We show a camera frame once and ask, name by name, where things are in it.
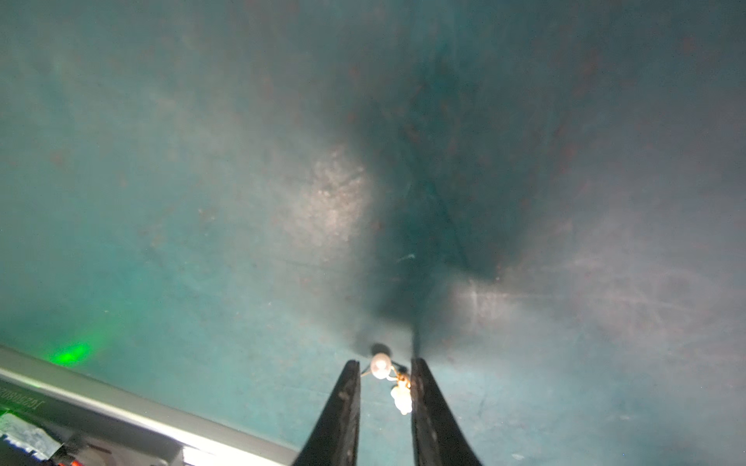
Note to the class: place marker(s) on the green table mat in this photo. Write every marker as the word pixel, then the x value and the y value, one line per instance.
pixel 216 204

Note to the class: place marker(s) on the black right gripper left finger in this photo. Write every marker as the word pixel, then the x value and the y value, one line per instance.
pixel 335 437

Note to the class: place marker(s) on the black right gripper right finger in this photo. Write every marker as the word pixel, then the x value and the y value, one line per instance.
pixel 437 438

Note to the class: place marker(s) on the aluminium front rail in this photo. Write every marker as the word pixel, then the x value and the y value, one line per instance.
pixel 46 384

